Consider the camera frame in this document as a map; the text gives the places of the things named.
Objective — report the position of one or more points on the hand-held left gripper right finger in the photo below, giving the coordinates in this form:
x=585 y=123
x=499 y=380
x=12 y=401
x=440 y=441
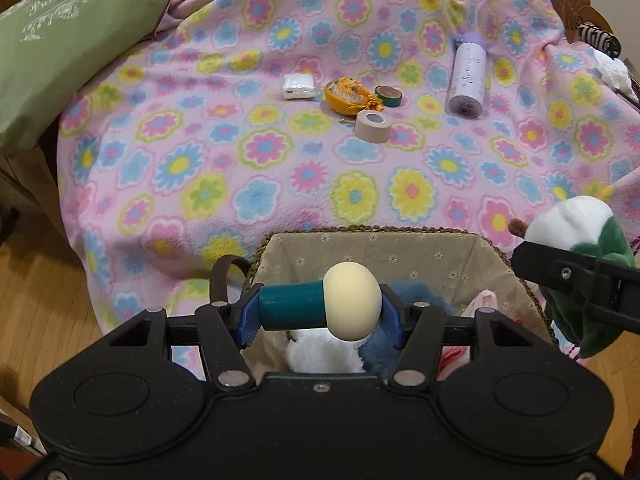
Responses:
x=391 y=317

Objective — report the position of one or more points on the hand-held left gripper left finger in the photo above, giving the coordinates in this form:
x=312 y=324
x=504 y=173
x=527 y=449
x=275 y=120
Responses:
x=247 y=317

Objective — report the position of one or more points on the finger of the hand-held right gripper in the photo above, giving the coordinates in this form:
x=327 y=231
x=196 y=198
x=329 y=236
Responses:
x=550 y=265

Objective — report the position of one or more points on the blue fluffy pom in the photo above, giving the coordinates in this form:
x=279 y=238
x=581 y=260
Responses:
x=375 y=360

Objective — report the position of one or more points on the green and white plush toy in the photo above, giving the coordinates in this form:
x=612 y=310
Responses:
x=565 y=220

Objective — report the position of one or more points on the woven basket with cloth liner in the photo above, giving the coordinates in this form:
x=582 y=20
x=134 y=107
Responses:
x=400 y=255

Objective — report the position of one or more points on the pink cloth bundle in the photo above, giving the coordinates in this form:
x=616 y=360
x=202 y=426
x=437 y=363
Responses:
x=481 y=302

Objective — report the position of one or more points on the white teddy bear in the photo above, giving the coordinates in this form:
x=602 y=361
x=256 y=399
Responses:
x=320 y=355

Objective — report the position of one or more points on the beige tape roll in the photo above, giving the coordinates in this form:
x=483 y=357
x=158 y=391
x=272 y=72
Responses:
x=372 y=135

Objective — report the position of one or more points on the green tape roll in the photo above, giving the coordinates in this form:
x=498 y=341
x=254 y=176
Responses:
x=392 y=102

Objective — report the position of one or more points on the orange embroidered pouch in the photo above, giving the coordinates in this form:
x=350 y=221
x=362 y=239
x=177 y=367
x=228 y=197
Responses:
x=345 y=97

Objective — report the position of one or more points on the white tissue packet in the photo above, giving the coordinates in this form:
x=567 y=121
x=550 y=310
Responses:
x=297 y=86

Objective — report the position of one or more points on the pink floral fleece blanket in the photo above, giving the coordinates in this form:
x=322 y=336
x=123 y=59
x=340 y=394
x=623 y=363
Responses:
x=250 y=160

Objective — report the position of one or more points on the white and purple bottle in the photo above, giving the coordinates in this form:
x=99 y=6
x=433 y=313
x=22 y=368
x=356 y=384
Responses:
x=467 y=80

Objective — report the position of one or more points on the white crumpled tissue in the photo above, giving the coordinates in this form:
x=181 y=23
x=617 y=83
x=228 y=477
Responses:
x=615 y=72

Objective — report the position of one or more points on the zebra striped item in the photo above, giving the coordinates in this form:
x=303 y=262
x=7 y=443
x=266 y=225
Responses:
x=597 y=35

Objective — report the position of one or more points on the cardboard box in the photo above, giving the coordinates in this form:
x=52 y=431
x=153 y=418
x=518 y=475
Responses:
x=30 y=195

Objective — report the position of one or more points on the green pillow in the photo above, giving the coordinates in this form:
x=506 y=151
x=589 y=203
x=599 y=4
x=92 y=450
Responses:
x=60 y=60

